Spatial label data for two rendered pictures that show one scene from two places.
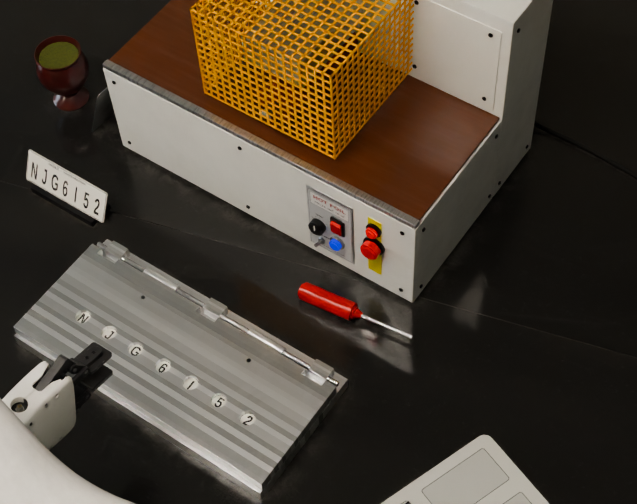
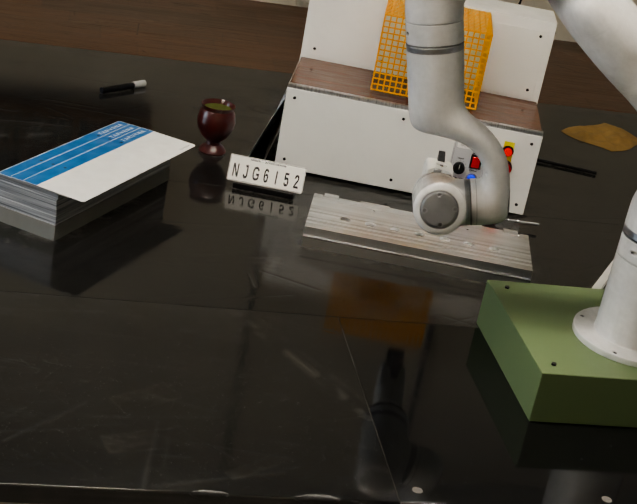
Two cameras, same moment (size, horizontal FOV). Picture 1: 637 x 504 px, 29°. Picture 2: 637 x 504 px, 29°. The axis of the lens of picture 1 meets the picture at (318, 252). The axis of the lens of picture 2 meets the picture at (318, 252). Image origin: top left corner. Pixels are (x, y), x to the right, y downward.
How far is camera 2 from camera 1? 1.98 m
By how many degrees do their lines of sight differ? 41
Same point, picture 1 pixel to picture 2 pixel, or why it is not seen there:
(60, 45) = (213, 104)
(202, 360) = not seen: hidden behind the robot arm
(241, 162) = (399, 134)
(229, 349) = not seen: hidden behind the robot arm
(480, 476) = not seen: hidden behind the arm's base
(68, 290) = (323, 210)
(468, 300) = (548, 214)
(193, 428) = (468, 254)
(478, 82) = (525, 77)
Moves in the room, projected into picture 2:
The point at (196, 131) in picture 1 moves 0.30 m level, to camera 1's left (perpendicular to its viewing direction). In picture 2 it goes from (364, 118) to (241, 124)
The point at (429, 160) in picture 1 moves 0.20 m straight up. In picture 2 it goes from (520, 114) to (542, 25)
